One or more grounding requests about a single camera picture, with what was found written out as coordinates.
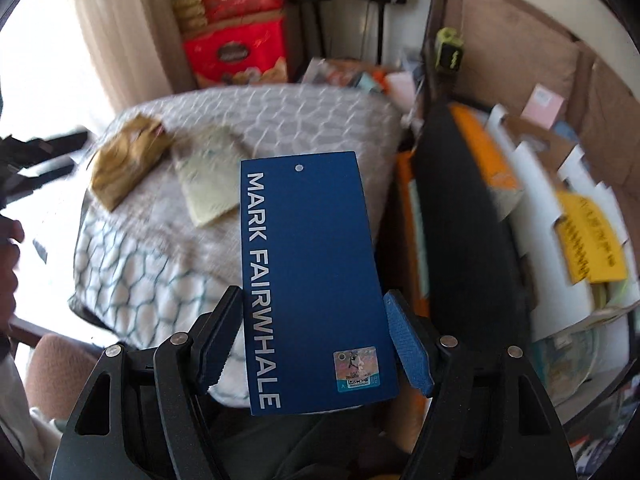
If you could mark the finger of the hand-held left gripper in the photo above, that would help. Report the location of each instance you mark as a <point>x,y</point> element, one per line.
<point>45,147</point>

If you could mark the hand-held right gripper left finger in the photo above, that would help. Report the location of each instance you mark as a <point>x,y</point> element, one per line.
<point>220,340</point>

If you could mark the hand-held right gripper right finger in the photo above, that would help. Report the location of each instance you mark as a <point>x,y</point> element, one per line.
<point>407,340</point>

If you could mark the gold tissue pack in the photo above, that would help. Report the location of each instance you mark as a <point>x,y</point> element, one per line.
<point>125,160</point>

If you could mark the blue hang tag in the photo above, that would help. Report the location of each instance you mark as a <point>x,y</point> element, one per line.
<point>310,260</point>

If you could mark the blue face mask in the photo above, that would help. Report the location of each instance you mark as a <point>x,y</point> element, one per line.
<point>207,180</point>

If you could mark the white cardboard box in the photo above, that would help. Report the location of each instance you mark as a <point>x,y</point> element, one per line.
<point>560,150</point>

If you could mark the person's left hand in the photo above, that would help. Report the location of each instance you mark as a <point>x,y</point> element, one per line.
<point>10,270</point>

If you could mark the orange folder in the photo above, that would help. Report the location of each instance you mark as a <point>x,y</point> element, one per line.
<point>407,240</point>

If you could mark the black board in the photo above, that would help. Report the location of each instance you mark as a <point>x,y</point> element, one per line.
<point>465,230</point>

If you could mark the cream curtain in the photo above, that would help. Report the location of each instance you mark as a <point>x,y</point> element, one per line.
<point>115,35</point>

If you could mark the dark grey cloth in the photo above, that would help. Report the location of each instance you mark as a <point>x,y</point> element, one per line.
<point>320,440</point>

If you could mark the brown upholstered seat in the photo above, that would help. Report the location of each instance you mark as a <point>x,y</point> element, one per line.
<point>60,375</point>

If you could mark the yellow box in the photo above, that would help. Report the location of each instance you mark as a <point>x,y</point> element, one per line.
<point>187,0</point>
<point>190,12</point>
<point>192,25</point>

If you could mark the orange box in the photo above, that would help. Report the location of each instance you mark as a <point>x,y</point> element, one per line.
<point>492,160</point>

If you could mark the person's white clothing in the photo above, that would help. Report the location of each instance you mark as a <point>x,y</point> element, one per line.
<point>25,410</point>

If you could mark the red collection gift box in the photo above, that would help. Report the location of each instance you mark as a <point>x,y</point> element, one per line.
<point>235,52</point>

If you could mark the grey patterned blanket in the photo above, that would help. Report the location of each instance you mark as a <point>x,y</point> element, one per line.
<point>300,120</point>

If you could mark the pink box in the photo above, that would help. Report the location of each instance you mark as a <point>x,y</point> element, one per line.
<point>545,105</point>

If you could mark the lime green black device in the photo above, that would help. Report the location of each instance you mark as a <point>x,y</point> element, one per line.
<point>449,52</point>

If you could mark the black speaker stand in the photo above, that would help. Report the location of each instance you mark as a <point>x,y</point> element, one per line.
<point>380,30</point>
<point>315,30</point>

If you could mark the large brown cushion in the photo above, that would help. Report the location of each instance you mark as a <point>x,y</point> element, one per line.
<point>520,50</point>

